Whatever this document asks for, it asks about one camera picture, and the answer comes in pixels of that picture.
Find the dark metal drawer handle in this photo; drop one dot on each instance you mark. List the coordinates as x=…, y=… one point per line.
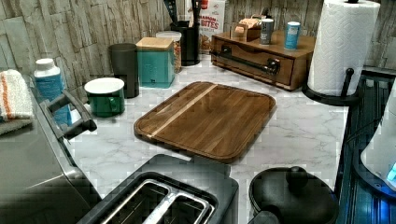
x=271, y=68

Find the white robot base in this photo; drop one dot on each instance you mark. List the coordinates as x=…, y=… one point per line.
x=379, y=157

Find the wooden drawer box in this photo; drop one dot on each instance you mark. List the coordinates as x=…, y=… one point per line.
x=294, y=63

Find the wooden cutting board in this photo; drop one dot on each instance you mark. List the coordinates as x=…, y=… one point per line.
x=212, y=120

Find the teal canister wooden lid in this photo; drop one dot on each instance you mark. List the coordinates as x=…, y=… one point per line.
x=155, y=57

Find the black utensil holder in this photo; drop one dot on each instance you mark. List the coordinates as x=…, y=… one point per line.
x=189, y=42

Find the glass jar white lid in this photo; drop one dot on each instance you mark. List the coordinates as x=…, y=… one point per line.
x=176, y=36

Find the black two-slot toaster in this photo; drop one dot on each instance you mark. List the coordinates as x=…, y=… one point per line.
x=169, y=190

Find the dark grey cup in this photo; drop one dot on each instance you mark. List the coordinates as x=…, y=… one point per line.
x=123, y=57

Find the green enamel mug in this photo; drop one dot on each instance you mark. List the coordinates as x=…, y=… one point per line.
x=106, y=96

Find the cinnamon bites cereal box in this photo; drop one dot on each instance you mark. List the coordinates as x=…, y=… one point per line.
x=210, y=16

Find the blue spice shaker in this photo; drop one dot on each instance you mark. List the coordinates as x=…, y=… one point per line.
x=292, y=35

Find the black pan lid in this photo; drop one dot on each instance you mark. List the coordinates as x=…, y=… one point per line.
x=291, y=196

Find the black paper towel holder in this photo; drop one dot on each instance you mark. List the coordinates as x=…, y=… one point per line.
x=341, y=98

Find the blue bottle white cap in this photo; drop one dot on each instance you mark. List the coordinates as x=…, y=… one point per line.
x=49, y=82

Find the white paper towel roll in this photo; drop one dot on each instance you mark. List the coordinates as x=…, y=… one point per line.
x=343, y=39

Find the stainless toaster oven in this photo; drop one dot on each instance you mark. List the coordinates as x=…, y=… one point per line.
x=40, y=182

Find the striped white orange towel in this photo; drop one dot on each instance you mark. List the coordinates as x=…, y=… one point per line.
x=16, y=103

